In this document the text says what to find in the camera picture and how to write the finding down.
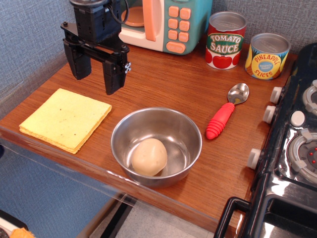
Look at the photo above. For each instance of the white stove knob upper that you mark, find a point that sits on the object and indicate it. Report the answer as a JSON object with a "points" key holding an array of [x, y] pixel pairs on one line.
{"points": [[275, 95]]}

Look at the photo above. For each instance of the white stove knob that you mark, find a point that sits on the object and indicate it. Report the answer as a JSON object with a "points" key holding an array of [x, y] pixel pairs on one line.
{"points": [[253, 158], [268, 114], [275, 95]]}

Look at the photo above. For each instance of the tomato sauce can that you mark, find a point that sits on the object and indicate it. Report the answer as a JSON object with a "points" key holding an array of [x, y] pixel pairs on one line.
{"points": [[225, 39]]}

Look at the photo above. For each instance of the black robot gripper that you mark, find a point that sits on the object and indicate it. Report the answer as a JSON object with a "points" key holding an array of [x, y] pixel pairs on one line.
{"points": [[97, 24]]}

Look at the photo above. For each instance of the beige potato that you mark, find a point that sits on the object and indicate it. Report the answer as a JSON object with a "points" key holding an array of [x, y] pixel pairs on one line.
{"points": [[149, 157]]}

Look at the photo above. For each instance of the black oven door handle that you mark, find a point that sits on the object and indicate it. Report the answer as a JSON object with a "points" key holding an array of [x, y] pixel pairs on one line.
{"points": [[233, 204]]}

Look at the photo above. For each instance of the folded yellow cloth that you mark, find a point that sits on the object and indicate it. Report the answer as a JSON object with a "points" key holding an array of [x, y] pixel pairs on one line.
{"points": [[66, 120]]}

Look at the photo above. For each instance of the black toy stove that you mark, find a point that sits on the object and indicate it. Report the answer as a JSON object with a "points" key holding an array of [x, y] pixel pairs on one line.
{"points": [[284, 189]]}

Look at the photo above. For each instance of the teal toy microwave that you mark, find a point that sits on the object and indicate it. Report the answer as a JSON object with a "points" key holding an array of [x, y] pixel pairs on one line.
{"points": [[170, 26]]}

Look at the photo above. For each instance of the orange plate inside microwave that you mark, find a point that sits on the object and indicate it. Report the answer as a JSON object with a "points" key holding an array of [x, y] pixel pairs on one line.
{"points": [[134, 16]]}

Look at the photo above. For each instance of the pineapple slices can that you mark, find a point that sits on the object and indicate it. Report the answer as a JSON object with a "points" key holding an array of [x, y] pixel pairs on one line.
{"points": [[267, 55]]}

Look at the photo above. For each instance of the white stove knob lower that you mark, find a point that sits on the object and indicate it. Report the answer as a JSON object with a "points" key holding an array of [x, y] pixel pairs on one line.
{"points": [[253, 158]]}

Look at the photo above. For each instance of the red handled metal spoon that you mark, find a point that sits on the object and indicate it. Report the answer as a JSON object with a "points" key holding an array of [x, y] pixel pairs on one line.
{"points": [[237, 94]]}

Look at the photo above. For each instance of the white stove knob middle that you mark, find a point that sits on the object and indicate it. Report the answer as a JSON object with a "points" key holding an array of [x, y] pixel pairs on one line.
{"points": [[268, 114]]}

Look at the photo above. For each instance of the stainless steel bowl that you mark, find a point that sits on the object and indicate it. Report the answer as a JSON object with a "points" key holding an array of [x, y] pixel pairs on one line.
{"points": [[178, 133]]}

